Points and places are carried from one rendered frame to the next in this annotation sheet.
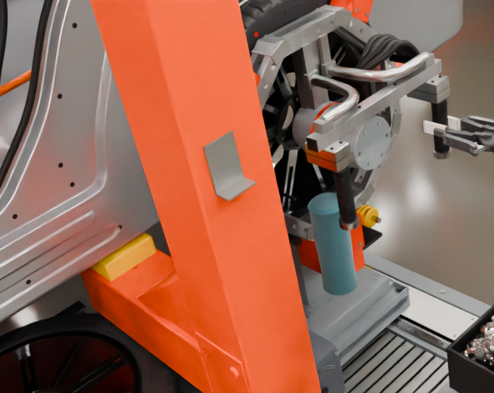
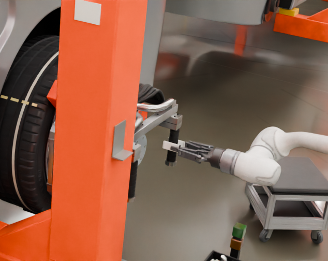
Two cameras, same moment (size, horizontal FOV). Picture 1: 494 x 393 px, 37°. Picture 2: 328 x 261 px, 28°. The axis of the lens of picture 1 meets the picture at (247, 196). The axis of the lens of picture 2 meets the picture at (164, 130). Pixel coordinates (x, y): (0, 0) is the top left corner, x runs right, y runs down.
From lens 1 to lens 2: 0.84 m
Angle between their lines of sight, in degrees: 30
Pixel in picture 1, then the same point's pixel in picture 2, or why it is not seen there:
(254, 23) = not seen: hidden behind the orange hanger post
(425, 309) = not seen: outside the picture
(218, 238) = (105, 186)
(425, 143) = not seen: hidden behind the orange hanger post
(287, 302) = (119, 237)
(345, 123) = (137, 132)
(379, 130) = (143, 142)
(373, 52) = (141, 93)
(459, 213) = (128, 219)
